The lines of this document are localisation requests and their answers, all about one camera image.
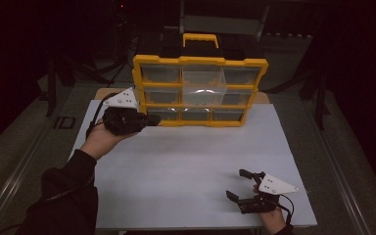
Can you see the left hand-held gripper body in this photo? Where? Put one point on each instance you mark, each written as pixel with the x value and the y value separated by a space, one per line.
pixel 120 99

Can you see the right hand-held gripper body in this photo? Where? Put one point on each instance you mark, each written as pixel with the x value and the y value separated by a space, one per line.
pixel 274 186

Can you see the yellow and black organizer cabinet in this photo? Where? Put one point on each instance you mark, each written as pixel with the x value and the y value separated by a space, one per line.
pixel 192 123

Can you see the clear plastic pulled-out drawer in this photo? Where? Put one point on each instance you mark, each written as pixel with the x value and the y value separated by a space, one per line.
pixel 204 88

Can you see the person's right hand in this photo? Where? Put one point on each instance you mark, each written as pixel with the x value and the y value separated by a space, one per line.
pixel 272 220

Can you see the person's left hand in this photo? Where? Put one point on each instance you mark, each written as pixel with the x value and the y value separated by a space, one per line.
pixel 103 140

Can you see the set of small cabinet drawers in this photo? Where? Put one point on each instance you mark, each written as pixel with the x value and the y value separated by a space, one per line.
pixel 161 73

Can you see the black stand legs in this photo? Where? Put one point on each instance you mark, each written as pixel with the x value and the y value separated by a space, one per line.
pixel 321 107
pixel 50 98

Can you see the metal floor rail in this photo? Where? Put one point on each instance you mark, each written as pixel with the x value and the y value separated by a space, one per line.
pixel 341 182
pixel 17 174

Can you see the black square floor frame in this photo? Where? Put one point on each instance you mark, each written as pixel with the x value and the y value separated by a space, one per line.
pixel 55 123

